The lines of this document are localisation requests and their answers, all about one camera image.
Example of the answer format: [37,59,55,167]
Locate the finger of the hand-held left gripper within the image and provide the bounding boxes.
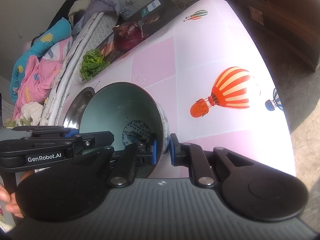
[12,126,77,137]
[66,131,115,157]

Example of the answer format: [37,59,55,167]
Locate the white quilted mattress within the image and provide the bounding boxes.
[40,12,118,128]

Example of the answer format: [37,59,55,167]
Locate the black bed headboard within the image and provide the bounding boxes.
[47,0,103,30]

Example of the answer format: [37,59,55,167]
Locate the grey patterned cushion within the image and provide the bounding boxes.
[3,118,32,128]

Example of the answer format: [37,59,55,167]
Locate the large cardboard box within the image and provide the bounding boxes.
[231,0,320,72]

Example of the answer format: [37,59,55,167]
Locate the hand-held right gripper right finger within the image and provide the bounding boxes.
[169,133,254,188]

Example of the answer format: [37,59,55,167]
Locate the green ceramic bowl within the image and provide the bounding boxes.
[79,82,171,178]

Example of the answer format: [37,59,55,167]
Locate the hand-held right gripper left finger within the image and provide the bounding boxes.
[75,134,158,188]

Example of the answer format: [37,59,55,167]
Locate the green leafy lettuce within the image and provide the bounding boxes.
[79,49,110,81]

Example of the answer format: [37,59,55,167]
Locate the purple onion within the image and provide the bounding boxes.
[112,22,143,53]

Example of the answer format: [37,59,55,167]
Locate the cream cloth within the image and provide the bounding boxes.
[68,0,91,18]

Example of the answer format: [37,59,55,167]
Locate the pink printed tablecloth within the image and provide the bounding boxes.
[55,0,297,180]

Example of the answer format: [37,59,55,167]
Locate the person's left hand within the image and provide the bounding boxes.
[0,184,24,218]

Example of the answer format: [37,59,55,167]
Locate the pink and blue blanket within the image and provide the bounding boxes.
[9,19,73,121]

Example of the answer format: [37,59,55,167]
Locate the white fluffy cloth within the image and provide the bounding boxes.
[21,102,45,126]

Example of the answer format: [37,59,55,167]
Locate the stainless steel bowl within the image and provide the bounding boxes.
[62,87,97,130]

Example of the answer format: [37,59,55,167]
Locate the grey crumpled clothes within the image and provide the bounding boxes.
[72,0,131,36]

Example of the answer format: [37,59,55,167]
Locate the dark printed flat box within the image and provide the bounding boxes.
[96,0,182,64]

